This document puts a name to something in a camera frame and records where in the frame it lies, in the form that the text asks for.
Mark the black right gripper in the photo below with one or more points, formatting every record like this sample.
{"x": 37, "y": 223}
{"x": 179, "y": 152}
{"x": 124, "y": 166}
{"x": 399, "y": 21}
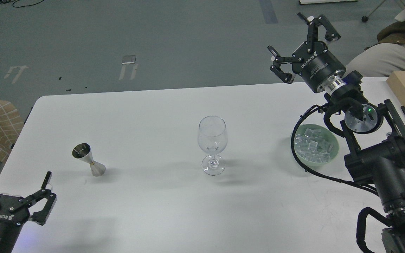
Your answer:
{"x": 316, "y": 66}

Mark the steel double jigger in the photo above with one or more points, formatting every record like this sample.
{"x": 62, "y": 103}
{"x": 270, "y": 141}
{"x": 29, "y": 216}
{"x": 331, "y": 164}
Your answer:
{"x": 83, "y": 153}

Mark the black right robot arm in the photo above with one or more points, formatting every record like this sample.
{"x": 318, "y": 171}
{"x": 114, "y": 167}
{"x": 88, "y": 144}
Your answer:
{"x": 374, "y": 134}

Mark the clear ice cubes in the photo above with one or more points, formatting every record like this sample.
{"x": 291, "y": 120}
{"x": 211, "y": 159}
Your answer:
{"x": 312, "y": 146}

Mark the clear wine glass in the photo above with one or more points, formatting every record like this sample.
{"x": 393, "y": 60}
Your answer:
{"x": 212, "y": 139}

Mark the office chair base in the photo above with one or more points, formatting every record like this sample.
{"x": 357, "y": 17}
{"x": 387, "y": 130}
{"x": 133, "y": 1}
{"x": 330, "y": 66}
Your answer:
{"x": 366, "y": 17}

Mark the green bowl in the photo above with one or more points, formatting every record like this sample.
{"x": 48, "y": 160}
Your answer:
{"x": 325, "y": 132}

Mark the seated person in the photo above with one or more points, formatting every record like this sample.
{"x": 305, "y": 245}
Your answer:
{"x": 385, "y": 57}

